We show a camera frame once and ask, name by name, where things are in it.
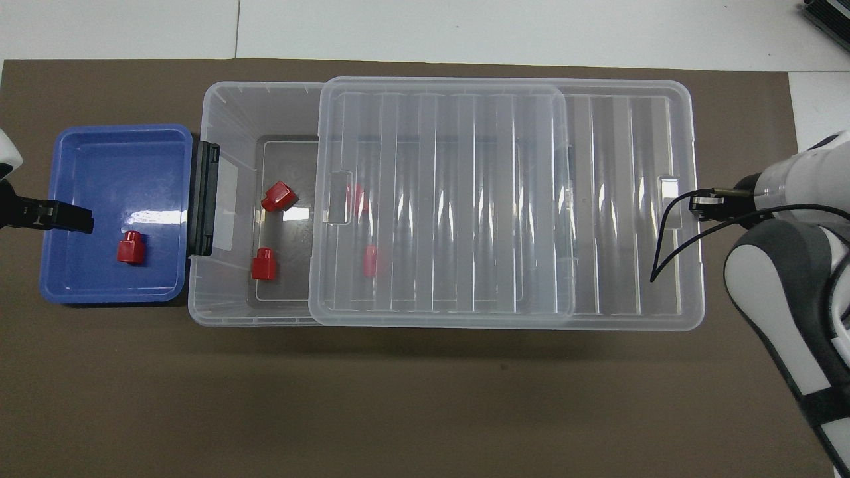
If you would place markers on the clear ribbed plastic lid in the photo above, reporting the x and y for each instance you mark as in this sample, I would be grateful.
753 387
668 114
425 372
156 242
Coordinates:
597 199

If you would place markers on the red plastic block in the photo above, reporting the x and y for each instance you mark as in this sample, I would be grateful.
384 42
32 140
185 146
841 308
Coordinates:
131 249
356 198
263 265
279 197
371 261

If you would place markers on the black ribbed device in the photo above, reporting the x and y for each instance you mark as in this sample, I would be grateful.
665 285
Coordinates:
830 16

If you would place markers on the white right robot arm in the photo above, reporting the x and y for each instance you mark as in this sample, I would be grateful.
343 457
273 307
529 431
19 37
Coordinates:
783 285

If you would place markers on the brown table mat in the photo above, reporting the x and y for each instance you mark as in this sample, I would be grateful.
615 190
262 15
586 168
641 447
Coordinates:
425 411

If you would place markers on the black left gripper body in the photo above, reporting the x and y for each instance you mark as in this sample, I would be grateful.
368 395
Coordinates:
23 214

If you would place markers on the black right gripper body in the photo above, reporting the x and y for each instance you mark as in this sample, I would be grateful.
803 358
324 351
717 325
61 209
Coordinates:
740 202

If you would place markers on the clear plastic storage box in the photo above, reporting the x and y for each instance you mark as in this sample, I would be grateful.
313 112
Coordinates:
265 106

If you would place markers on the blue plastic tray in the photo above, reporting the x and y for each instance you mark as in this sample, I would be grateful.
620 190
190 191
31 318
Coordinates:
153 186

